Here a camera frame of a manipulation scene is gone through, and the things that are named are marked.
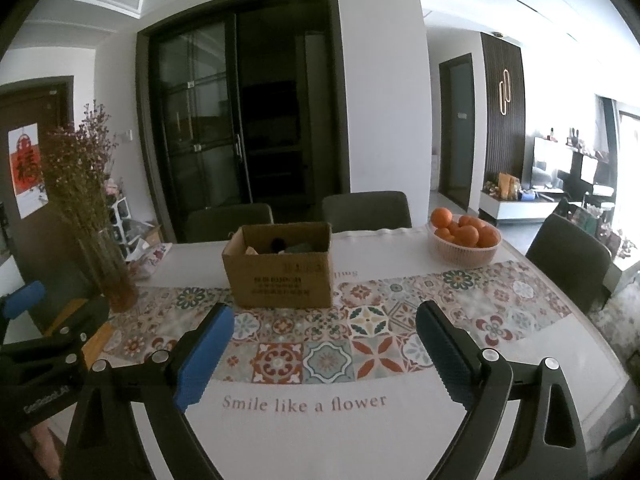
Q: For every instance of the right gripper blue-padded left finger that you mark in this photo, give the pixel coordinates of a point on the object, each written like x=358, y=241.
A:
x=198, y=352

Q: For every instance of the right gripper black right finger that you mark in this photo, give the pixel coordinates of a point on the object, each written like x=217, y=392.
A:
x=452, y=352

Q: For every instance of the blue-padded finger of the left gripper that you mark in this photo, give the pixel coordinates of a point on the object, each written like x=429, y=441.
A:
x=23, y=299

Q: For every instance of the dark green fuzzy pouch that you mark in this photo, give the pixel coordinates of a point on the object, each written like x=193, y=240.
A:
x=301, y=248

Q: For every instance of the patterned tile tablecloth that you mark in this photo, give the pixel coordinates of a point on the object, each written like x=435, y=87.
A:
x=370, y=330

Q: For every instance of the brown cardboard box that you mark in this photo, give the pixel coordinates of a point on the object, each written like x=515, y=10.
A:
x=261, y=275

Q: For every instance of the glass vase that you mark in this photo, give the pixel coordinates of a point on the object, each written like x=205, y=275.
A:
x=108, y=269

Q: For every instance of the dark chair left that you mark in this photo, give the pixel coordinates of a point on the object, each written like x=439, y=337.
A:
x=220, y=223

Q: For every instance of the dark chair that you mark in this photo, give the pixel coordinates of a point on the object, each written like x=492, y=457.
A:
x=220, y=223
x=572, y=259
x=367, y=211

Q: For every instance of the white basket of oranges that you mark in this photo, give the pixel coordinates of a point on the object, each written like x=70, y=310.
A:
x=462, y=240

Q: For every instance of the white shoe rack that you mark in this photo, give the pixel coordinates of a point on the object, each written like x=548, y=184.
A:
x=120, y=221

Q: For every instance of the red fu character poster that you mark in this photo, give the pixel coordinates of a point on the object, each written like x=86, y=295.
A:
x=25, y=166

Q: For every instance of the white tv cabinet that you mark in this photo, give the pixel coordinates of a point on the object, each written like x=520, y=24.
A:
x=511, y=211

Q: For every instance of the dried flower bouquet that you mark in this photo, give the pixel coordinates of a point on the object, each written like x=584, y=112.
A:
x=76, y=161

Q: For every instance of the dark chair right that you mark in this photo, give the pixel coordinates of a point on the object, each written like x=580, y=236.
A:
x=572, y=259

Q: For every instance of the dark chair middle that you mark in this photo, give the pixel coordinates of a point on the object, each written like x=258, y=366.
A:
x=367, y=211

